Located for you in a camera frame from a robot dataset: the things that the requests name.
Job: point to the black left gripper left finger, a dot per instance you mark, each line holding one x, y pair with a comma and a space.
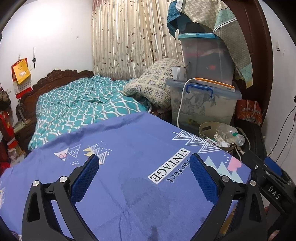
39, 219

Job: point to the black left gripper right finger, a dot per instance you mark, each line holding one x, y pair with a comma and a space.
249, 220

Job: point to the beige round trash bin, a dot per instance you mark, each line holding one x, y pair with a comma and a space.
208, 129

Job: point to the clear plastic bottle green label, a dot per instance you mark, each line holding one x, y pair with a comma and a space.
232, 136

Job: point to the cluttered metal shelf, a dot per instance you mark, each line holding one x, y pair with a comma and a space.
11, 153

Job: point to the blue vintage print bedsheet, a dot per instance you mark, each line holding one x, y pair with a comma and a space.
144, 188

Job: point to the red orange gift bag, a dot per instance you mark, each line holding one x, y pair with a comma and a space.
248, 110

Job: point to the orange white flat device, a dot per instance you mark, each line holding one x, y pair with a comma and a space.
216, 84

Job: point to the carved wooden headboard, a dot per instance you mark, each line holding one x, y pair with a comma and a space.
26, 108

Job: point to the teal patterned quilt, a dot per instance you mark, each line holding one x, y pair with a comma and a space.
82, 102

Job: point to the white power adapter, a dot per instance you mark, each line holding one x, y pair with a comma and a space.
178, 73

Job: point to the grey checkered folded blanket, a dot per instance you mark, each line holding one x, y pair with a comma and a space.
152, 83

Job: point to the clear storage box teal lid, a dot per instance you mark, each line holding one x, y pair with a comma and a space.
206, 56

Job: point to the teal beige draped cloth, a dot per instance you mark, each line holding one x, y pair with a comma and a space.
216, 16

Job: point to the beige leaf pattern curtain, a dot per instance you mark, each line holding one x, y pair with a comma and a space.
128, 36

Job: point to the clear storage box blue handle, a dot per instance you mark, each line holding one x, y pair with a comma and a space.
193, 104

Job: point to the red yellow wall calendar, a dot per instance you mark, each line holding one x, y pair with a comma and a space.
21, 77

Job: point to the hanging keys on wall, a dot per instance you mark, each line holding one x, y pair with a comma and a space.
34, 58

